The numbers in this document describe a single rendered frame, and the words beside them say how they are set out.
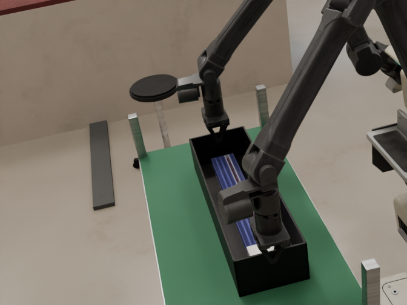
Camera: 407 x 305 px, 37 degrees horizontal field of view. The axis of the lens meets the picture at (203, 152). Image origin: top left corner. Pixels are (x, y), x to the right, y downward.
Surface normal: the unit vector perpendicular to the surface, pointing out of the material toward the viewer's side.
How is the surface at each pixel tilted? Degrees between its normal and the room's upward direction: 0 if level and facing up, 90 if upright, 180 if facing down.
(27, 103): 90
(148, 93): 0
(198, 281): 0
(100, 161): 0
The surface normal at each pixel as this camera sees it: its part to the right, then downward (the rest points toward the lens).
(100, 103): 0.17, 0.50
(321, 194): -0.15, -0.83
